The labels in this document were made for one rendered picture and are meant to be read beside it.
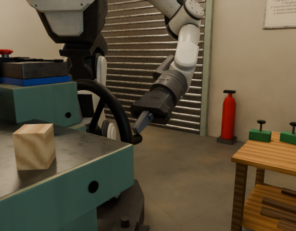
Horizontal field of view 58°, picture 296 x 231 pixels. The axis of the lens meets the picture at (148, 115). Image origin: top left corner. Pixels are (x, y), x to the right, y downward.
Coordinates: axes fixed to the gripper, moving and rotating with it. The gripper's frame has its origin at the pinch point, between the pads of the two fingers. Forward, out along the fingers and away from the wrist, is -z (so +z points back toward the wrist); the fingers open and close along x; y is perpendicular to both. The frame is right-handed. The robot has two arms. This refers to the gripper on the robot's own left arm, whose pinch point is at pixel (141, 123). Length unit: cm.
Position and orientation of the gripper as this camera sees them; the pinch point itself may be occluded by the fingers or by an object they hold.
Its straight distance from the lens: 67.4
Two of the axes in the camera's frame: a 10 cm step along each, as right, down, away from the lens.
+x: -7.9, -1.1, 6.1
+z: 5.2, -6.5, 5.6
